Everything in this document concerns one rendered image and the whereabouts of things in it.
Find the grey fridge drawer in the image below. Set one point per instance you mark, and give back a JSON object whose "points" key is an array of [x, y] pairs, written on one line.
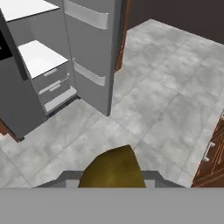
{"points": [[57, 92], [51, 76]]}

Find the pale grey door bin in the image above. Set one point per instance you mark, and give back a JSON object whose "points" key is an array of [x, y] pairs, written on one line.
{"points": [[89, 73], [87, 14]]}

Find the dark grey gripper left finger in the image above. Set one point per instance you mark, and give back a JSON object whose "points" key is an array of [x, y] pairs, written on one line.
{"points": [[68, 179]]}

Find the brown wooden side panel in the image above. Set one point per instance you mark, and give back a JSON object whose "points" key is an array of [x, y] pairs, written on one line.
{"points": [[121, 38]]}

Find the brown wooden base panel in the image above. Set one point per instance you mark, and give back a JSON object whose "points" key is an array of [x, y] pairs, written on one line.
{"points": [[8, 130]]}

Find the white fridge shelf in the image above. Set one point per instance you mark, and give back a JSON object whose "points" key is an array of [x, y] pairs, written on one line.
{"points": [[42, 58], [26, 8]]}

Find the brown wooden cupboard run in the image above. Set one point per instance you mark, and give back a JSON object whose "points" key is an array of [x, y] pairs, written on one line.
{"points": [[211, 172]]}

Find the brown kiwi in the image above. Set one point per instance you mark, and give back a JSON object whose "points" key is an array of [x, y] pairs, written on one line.
{"points": [[113, 169]]}

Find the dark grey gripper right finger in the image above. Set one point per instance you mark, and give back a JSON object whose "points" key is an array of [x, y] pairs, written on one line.
{"points": [[156, 179]]}

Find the grey fridge door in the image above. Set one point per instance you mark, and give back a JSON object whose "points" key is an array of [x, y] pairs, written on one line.
{"points": [[90, 49]]}

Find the grey fridge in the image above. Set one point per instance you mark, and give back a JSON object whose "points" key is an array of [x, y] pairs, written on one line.
{"points": [[17, 99]]}

